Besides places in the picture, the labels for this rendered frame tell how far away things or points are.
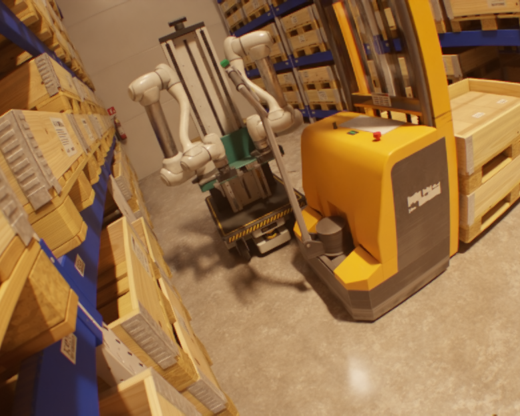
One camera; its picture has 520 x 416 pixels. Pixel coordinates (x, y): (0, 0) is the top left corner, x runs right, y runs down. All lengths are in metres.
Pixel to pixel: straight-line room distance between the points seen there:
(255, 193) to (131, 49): 4.90
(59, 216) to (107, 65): 6.04
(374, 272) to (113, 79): 6.03
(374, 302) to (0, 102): 2.08
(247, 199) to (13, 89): 1.88
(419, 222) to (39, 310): 1.46
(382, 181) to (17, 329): 1.23
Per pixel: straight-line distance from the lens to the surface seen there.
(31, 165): 0.71
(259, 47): 2.00
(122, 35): 6.80
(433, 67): 1.49
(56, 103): 1.60
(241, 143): 2.31
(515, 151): 2.22
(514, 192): 2.37
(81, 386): 0.53
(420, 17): 1.47
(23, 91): 1.65
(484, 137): 1.82
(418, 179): 1.42
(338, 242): 1.68
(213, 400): 1.14
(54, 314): 0.44
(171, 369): 0.96
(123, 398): 0.69
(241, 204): 2.48
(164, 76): 1.94
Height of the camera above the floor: 1.38
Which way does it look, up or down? 26 degrees down
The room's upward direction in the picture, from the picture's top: 22 degrees counter-clockwise
